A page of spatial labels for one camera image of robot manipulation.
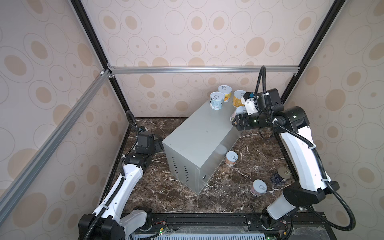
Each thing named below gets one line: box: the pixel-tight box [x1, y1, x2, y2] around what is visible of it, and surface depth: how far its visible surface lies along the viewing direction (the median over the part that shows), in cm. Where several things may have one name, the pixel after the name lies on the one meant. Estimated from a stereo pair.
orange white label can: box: [225, 150, 239, 167], surface depth 94 cm
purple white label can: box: [249, 179, 268, 197], surface depth 83 cm
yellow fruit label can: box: [218, 84, 233, 103], surface depth 81 cm
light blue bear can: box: [209, 91, 225, 110], surface depth 76 cm
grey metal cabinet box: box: [162, 103, 241, 195], surface depth 69 cm
